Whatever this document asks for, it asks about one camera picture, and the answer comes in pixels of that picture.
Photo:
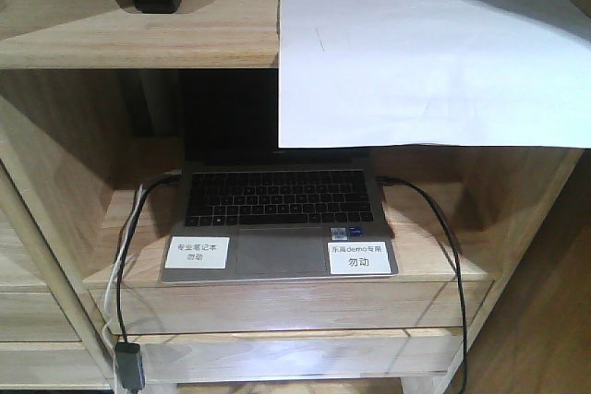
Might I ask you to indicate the wooden shelf unit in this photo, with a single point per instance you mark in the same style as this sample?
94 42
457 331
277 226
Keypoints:
70 162

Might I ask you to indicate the white paper sheet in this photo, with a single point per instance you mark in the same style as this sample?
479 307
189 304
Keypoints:
440 72

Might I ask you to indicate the white warning label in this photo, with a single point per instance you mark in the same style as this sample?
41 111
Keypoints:
359 258
197 252

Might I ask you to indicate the grey laptop computer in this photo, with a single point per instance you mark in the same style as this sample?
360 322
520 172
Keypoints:
279 207

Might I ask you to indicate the right white warning label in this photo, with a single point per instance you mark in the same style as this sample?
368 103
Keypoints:
359 258

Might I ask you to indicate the left white warning label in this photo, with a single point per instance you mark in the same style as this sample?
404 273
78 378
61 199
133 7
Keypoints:
197 252

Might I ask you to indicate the grey cable adapter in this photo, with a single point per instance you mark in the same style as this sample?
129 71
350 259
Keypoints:
129 366

